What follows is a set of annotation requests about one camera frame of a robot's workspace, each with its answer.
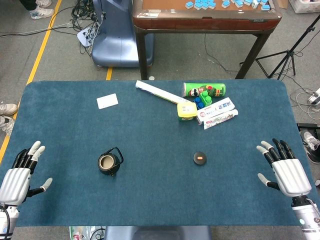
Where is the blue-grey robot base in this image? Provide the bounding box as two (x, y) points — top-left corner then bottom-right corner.
(91, 0), (155, 68)

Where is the blue toy building block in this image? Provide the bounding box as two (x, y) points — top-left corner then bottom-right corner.
(192, 96), (205, 110)

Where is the black cable bundle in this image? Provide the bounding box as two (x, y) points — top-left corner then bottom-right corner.
(71, 0), (106, 56)

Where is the blue felt table mat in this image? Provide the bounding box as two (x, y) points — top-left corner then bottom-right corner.
(0, 79), (320, 228)

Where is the white card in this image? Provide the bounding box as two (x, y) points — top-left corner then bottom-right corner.
(96, 93), (119, 110)

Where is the black floor plate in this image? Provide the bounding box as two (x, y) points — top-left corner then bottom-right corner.
(296, 122), (320, 130)

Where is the blue-grey robot torso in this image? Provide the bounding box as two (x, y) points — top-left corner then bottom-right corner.
(103, 225), (213, 240)

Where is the white long tube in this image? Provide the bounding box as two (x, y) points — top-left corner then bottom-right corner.
(135, 80), (191, 105)

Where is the black and grey sneaker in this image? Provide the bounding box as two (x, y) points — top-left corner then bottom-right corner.
(299, 130), (320, 165)

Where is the thin black floor cable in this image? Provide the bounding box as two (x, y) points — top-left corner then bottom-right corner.
(204, 33), (241, 75)

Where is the grey floor cable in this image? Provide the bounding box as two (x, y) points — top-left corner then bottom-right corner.
(289, 87), (320, 121)

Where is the white toothpaste tube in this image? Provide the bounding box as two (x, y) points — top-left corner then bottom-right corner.
(203, 109), (240, 130)

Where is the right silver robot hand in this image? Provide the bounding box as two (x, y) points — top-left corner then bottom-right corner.
(256, 138), (313, 208)

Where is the small black teapot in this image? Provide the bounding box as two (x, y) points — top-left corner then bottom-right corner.
(97, 146), (125, 177)

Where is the white power strip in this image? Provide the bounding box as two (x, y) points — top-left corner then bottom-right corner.
(76, 24), (97, 48)

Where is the black teapot lid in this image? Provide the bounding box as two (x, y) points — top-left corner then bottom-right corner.
(192, 151), (208, 166)

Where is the long black floor cable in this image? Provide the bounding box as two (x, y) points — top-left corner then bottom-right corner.
(0, 6), (76, 39)

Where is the white power adapter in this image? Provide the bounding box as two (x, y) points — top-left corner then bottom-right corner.
(307, 87), (320, 106)

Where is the person in black trousers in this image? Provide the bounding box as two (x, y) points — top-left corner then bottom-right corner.
(19, 0), (38, 11)

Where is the beige sneaker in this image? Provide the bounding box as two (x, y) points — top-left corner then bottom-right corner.
(0, 103), (19, 117)
(0, 116), (16, 137)

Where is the black tripod stand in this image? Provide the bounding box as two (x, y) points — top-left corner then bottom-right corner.
(239, 14), (320, 80)

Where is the green toy building block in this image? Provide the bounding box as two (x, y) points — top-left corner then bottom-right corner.
(199, 90), (213, 107)

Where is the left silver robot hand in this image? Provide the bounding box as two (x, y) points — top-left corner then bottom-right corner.
(0, 140), (54, 207)

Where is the printed plastic bag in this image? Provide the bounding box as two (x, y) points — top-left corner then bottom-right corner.
(69, 225), (106, 240)

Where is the cardboard box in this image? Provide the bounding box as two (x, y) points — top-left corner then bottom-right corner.
(274, 0), (290, 10)

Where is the brown mahjong table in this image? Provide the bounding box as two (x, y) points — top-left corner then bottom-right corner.
(131, 0), (283, 80)

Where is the white storage crate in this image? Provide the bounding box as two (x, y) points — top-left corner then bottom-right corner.
(289, 0), (320, 14)

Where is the green chips can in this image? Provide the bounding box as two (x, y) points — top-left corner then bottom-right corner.
(182, 82), (227, 98)

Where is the white toothpaste box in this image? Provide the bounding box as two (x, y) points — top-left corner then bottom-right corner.
(196, 97), (236, 123)

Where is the yellow-lidded small container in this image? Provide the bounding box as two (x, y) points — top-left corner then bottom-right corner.
(176, 101), (198, 123)

